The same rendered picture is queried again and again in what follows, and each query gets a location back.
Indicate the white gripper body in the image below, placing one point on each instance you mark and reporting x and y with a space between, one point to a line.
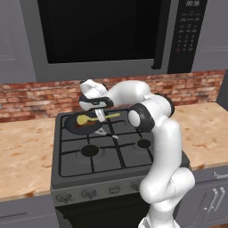
100 114

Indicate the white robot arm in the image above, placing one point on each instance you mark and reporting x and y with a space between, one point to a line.
166 139

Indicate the brown chicken piece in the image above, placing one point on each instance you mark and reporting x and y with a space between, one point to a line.
80 125

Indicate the black frying pan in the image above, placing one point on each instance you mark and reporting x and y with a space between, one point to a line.
89 128

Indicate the dark grey gas stove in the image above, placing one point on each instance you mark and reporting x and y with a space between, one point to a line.
89 166

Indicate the grey microwave oven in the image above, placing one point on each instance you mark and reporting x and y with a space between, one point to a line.
101 38

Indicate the black oven door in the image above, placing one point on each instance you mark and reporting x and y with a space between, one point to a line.
101 215

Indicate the grey drawer front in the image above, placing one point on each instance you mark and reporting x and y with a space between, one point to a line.
207 172

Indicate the grey base cupboard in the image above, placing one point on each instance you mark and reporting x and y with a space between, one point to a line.
26 212

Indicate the dark grey tall cabinet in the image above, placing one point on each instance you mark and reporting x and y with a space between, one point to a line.
223 89

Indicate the grey cupboard door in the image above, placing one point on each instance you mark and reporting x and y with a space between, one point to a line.
196 207
222 216

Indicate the grey wall cupboard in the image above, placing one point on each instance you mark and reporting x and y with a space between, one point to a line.
213 32
14 38

